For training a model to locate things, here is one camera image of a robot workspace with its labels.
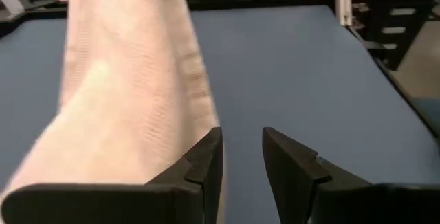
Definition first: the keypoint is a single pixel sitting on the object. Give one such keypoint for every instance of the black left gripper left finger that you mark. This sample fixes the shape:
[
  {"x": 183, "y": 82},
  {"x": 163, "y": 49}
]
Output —
[{"x": 172, "y": 200}]

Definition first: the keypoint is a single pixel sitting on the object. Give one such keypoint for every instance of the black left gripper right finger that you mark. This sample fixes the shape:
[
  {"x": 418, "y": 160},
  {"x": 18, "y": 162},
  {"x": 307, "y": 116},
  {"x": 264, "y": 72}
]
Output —
[{"x": 302, "y": 189}]

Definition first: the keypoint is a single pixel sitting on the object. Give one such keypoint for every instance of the cream plaid waffle towel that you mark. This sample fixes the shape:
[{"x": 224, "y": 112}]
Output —
[{"x": 130, "y": 79}]

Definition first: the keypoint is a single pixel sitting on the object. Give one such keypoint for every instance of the black drawer cabinet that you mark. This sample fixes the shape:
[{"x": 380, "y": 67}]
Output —
[{"x": 410, "y": 38}]

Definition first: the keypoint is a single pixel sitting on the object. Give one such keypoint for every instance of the white vertical post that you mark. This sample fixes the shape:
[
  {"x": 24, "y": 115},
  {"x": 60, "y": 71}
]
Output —
[{"x": 343, "y": 0}]

